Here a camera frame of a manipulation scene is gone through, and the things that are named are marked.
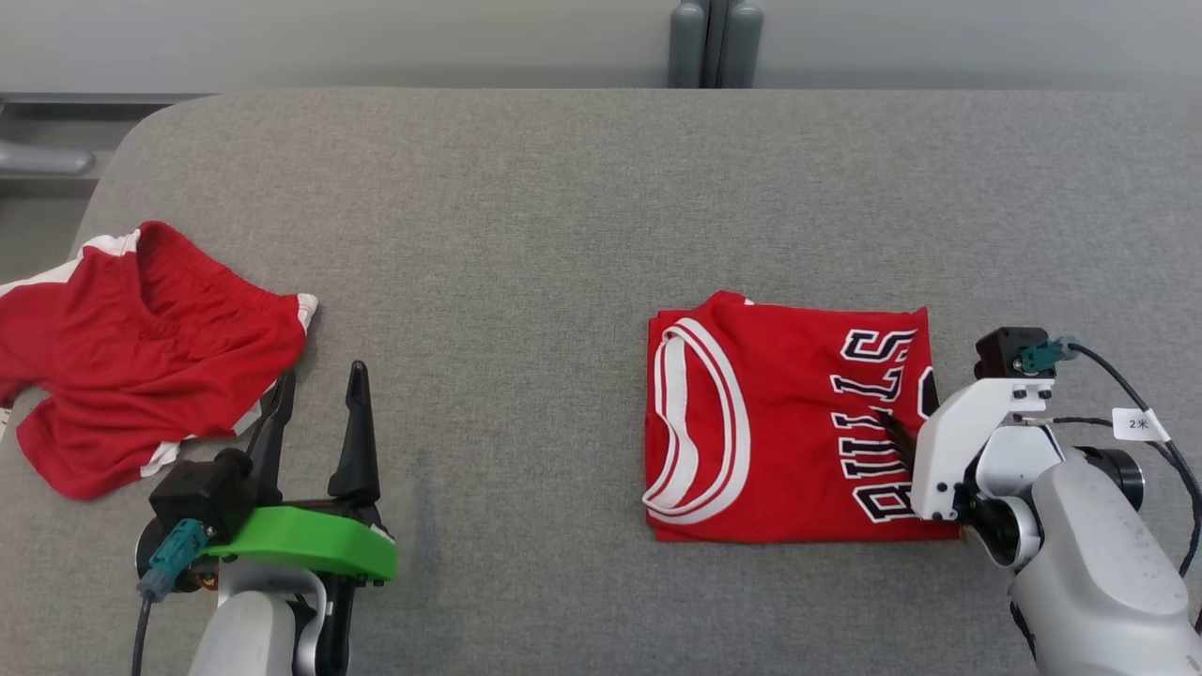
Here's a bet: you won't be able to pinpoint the grey partition post with foot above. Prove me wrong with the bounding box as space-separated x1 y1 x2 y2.
0 141 98 177

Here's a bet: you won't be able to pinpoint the teal camera cable plug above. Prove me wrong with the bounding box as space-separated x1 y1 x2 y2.
1021 336 1082 375
137 518 210 603

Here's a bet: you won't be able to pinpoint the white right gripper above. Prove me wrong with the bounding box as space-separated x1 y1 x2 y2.
872 376 1054 523

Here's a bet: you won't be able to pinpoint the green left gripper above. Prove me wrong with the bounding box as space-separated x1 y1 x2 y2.
201 361 399 584

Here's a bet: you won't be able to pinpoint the teal right camera cable plug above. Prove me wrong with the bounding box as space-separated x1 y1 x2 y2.
1021 336 1082 375

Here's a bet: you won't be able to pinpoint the white cable label tag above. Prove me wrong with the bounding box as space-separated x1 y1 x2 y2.
1112 406 1173 443

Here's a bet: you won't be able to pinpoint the red basketball jersey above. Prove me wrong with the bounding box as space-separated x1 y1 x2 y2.
642 290 962 545

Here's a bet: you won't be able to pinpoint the red shorts with white panels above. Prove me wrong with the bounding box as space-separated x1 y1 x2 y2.
0 221 319 501

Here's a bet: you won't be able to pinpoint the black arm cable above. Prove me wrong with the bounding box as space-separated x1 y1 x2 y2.
131 593 155 676
1069 342 1202 579

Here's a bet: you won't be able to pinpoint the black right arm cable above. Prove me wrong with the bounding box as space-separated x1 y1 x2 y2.
1069 342 1202 579

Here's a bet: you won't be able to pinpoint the grey partition base rail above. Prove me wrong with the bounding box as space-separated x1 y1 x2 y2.
0 91 213 122

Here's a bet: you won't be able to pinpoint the teal left camera cable plug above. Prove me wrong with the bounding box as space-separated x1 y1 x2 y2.
137 518 210 603

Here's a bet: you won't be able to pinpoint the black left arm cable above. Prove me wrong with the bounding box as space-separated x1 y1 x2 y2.
131 593 155 676

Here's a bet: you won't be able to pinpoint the grey double partition post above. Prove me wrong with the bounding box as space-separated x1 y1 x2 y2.
667 0 765 90

